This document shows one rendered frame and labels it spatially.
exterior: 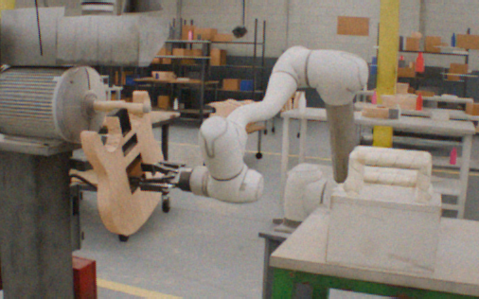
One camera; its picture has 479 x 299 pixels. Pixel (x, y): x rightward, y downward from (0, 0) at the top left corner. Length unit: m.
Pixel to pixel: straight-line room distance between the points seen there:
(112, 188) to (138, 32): 0.46
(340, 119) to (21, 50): 1.13
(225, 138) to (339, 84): 0.57
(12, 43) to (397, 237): 1.37
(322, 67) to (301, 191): 0.61
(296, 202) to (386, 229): 0.99
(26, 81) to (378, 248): 1.23
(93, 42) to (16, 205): 0.67
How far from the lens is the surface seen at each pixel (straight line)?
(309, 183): 2.30
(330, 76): 1.90
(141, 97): 1.80
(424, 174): 1.34
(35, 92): 1.86
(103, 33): 1.64
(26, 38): 1.94
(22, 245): 2.04
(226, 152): 1.49
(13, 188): 2.00
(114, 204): 1.70
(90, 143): 1.58
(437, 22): 12.54
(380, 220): 1.36
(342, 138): 2.06
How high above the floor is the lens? 1.43
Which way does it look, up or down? 10 degrees down
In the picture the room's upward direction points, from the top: 2 degrees clockwise
